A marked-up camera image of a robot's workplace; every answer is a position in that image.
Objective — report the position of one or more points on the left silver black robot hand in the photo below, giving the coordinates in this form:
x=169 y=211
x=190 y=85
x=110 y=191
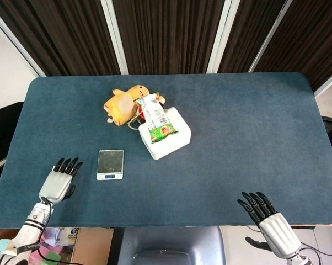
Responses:
x=55 y=185

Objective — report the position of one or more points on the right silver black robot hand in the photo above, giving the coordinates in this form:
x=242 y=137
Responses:
x=279 y=232

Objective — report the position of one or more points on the small digital scale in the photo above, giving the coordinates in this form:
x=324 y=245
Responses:
x=110 y=163

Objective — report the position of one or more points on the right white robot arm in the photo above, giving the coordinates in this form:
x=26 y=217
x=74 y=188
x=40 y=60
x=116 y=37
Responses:
x=297 y=260

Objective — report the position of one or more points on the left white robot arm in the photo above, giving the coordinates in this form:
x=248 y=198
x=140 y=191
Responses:
x=31 y=229

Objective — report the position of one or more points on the brown cardboard box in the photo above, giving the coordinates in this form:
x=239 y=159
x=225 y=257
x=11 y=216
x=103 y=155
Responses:
x=94 y=245

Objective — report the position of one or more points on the blue felt table cloth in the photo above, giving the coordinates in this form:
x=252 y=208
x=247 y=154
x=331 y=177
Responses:
x=210 y=165

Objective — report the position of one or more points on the yellow plush toy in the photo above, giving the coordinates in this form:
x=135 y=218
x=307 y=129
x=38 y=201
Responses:
x=122 y=106

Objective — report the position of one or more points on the grey blue robot torso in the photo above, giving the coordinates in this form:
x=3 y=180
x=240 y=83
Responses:
x=171 y=243

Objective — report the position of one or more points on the green snack bag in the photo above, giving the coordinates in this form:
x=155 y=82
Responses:
x=155 y=116

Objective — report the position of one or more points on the white ribbed plastic box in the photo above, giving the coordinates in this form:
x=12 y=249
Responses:
x=171 y=142

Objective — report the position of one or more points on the dark slatted screen panel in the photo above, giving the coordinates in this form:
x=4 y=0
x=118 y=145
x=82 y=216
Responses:
x=315 y=36
x=168 y=33
x=251 y=33
x=58 y=36

